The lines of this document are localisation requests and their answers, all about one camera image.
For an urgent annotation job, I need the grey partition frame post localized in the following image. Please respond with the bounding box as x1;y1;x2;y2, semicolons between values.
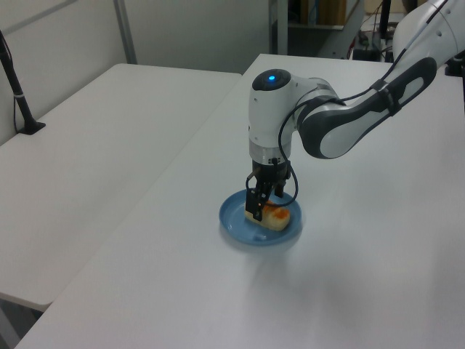
113;0;138;65

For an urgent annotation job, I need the blue round plate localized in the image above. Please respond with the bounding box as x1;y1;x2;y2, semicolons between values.
218;187;303;247

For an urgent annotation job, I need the black upright pole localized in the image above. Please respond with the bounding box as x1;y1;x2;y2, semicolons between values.
379;0;392;36

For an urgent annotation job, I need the black electronics box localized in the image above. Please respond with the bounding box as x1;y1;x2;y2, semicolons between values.
352;46;381;62

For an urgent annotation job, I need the black table clamp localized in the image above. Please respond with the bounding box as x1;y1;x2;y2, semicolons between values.
444;55;465;78

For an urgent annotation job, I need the white side table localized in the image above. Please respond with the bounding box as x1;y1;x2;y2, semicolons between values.
0;63;243;307

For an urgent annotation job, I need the wooden cabinet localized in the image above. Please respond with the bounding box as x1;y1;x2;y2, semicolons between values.
299;0;345;27

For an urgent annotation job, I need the bread with orange topping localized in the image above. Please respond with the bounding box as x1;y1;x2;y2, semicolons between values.
244;200;292;231

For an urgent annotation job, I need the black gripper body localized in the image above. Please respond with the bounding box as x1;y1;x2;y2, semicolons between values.
251;159;292;191

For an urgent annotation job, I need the black camera stand pole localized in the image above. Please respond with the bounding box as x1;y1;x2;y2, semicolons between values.
0;29;47;136

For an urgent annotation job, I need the thin black stand cable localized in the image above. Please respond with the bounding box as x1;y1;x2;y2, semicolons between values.
2;36;23;134

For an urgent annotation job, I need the grey metal shelf post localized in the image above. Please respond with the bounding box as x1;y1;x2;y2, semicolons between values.
268;0;290;56

